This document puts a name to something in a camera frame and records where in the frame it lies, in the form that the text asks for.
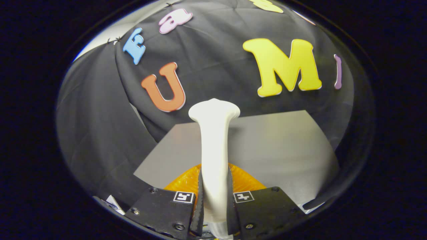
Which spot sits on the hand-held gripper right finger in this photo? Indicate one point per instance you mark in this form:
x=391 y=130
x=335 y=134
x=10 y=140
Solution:
x=231 y=216

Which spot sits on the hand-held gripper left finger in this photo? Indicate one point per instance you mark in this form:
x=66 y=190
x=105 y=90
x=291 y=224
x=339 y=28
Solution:
x=200 y=216

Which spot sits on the white garment steamer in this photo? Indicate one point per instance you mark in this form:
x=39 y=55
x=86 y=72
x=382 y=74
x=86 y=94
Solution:
x=213 y=150

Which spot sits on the grey cabinet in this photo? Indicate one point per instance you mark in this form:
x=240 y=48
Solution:
x=273 y=150

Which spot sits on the white printed paper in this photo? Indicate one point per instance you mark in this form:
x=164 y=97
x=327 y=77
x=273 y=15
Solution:
x=115 y=203

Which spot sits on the black backdrop cloth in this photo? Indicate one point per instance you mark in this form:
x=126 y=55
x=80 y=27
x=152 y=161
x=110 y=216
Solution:
x=206 y=66

